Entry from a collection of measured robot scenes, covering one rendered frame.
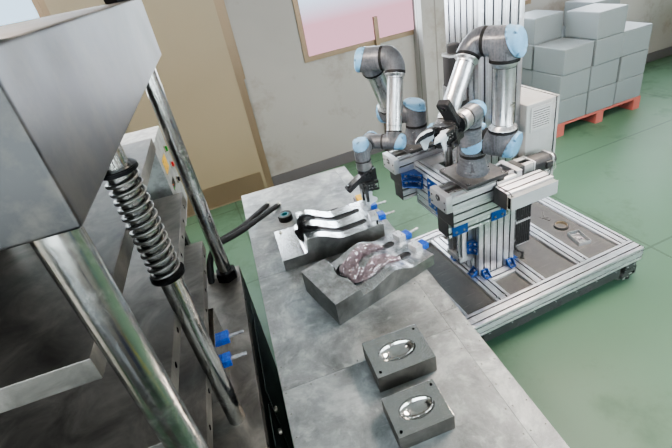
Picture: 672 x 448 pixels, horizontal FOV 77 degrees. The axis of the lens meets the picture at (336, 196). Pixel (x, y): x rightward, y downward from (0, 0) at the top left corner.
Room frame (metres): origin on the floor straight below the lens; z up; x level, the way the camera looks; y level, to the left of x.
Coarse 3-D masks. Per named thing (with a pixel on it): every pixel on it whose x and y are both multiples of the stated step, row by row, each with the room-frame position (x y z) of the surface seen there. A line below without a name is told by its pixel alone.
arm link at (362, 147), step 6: (360, 138) 1.84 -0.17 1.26; (366, 138) 1.83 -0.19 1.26; (354, 144) 1.81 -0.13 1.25; (360, 144) 1.79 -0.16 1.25; (366, 144) 1.80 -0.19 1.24; (354, 150) 1.81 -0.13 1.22; (360, 150) 1.79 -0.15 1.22; (366, 150) 1.80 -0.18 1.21; (360, 156) 1.79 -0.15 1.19; (366, 156) 1.79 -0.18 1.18; (360, 162) 1.79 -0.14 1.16; (366, 162) 1.79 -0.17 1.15
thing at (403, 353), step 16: (384, 336) 1.01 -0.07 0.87; (400, 336) 1.00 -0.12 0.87; (416, 336) 0.98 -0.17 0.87; (368, 352) 0.96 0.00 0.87; (384, 352) 0.96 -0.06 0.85; (400, 352) 0.95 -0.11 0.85; (416, 352) 0.92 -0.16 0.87; (432, 352) 0.91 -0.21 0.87; (384, 368) 0.89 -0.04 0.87; (400, 368) 0.87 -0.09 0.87; (416, 368) 0.88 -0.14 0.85; (432, 368) 0.89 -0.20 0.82; (384, 384) 0.86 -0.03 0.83; (400, 384) 0.87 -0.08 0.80
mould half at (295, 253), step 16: (352, 208) 1.84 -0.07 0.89; (320, 224) 1.71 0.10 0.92; (336, 224) 1.73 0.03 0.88; (368, 224) 1.67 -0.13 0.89; (288, 240) 1.71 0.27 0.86; (304, 240) 1.64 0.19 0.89; (320, 240) 1.59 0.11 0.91; (336, 240) 1.61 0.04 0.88; (352, 240) 1.62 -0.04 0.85; (368, 240) 1.64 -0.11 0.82; (288, 256) 1.58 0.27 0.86; (304, 256) 1.58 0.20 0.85; (320, 256) 1.59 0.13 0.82
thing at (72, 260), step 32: (160, 96) 1.60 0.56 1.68; (192, 192) 1.59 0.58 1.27; (64, 256) 0.45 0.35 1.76; (96, 256) 0.48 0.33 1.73; (224, 256) 1.60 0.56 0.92; (64, 288) 0.45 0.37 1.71; (96, 288) 0.46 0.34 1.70; (96, 320) 0.45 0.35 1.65; (128, 320) 0.47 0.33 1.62; (128, 352) 0.45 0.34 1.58; (128, 384) 0.45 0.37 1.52; (160, 384) 0.47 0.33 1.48; (160, 416) 0.45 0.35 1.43
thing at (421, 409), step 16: (432, 384) 0.81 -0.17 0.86; (384, 400) 0.78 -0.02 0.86; (400, 400) 0.77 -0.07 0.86; (416, 400) 0.77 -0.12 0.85; (432, 400) 0.76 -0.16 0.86; (400, 416) 0.73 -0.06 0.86; (416, 416) 0.73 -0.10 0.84; (432, 416) 0.71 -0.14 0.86; (448, 416) 0.70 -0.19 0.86; (400, 432) 0.69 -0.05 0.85; (416, 432) 0.67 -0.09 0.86; (432, 432) 0.68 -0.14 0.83
